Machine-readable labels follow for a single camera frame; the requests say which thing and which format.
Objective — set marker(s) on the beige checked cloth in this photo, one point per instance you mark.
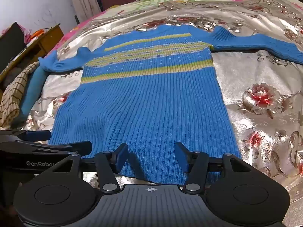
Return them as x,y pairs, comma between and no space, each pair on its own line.
11,94

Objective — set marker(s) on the orange plastic item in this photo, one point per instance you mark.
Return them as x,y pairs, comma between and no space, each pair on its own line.
39,33

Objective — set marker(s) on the beige curtain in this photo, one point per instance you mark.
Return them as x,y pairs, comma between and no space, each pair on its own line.
82,0

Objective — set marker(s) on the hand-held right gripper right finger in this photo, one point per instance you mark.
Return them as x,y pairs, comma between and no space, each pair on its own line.
181,156

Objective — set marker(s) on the silver floral satin blanket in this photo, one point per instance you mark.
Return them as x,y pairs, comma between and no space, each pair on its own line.
260,75

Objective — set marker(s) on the black monitor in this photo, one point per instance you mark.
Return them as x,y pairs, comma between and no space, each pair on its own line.
11,45

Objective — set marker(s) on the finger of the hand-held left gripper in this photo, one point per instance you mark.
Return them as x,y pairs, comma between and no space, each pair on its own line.
78,146
39,135

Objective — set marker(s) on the wooden cabinet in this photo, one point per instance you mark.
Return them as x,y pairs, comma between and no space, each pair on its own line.
45,43

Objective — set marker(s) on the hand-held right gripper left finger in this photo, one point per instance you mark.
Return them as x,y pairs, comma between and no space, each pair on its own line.
122,156

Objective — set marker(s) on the blue striped knit sweater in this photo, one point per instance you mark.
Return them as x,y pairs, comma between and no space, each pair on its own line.
142,99

